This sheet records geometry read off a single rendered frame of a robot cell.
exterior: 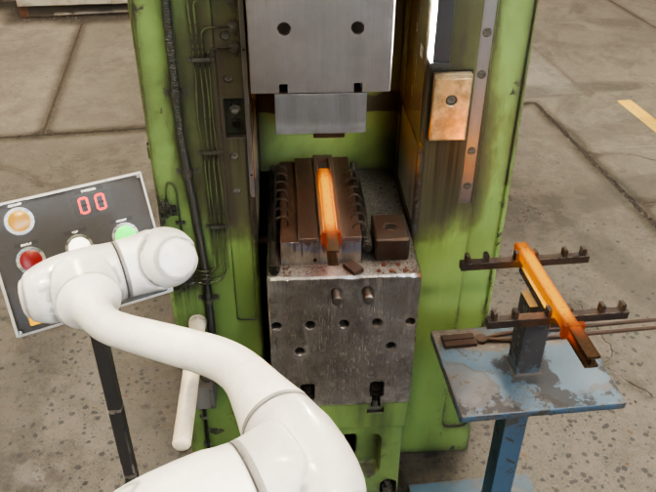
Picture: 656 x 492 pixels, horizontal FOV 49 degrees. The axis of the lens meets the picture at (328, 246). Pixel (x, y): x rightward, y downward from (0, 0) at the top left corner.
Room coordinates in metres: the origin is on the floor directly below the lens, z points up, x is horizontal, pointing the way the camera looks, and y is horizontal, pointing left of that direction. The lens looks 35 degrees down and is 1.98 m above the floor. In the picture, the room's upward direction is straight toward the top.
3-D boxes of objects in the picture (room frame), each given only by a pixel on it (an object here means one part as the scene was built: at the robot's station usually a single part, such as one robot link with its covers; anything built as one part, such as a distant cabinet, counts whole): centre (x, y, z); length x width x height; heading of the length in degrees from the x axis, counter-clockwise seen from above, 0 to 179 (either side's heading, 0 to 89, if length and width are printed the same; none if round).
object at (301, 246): (1.68, 0.03, 0.96); 0.42 x 0.20 x 0.09; 4
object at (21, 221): (1.27, 0.64, 1.16); 0.05 x 0.03 x 0.04; 94
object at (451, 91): (1.62, -0.29, 1.27); 0.09 x 0.02 x 0.17; 94
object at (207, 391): (1.56, 0.38, 0.36); 0.09 x 0.07 x 0.12; 94
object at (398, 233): (1.54, -0.16, 0.95); 0.12 x 0.08 x 0.06; 4
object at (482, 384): (1.31, -0.49, 0.71); 0.40 x 0.30 x 0.02; 97
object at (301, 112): (1.68, 0.03, 1.32); 0.42 x 0.20 x 0.10; 4
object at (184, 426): (1.35, 0.36, 0.62); 0.44 x 0.05 x 0.05; 4
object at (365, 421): (1.69, -0.02, 0.23); 0.55 x 0.37 x 0.47; 4
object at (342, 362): (1.69, -0.02, 0.69); 0.56 x 0.38 x 0.45; 4
